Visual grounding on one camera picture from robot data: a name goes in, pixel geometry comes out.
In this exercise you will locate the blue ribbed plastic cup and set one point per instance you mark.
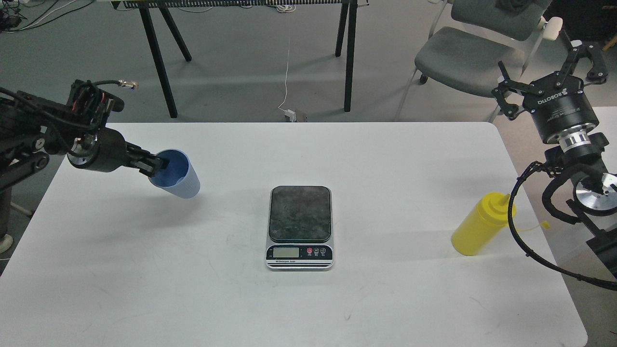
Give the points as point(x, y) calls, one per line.
point(179, 177)

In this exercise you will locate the grey office chair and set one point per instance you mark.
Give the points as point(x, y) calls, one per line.
point(467, 62)

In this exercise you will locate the yellow squeeze bottle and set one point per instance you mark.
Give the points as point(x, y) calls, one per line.
point(486, 226)

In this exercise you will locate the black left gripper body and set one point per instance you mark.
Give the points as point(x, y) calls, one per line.
point(108, 154)

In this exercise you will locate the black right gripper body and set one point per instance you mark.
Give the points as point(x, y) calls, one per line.
point(559, 107)

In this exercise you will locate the digital kitchen scale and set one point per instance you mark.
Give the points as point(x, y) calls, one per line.
point(300, 229)

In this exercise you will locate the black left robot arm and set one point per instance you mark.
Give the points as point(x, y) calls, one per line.
point(34, 128)

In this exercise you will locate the black trestle table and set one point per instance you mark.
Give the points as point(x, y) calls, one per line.
point(346, 30)

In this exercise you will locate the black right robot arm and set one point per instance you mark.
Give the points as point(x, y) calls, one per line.
point(581, 186)

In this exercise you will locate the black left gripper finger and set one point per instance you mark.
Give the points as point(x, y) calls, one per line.
point(145, 168)
point(136, 153)

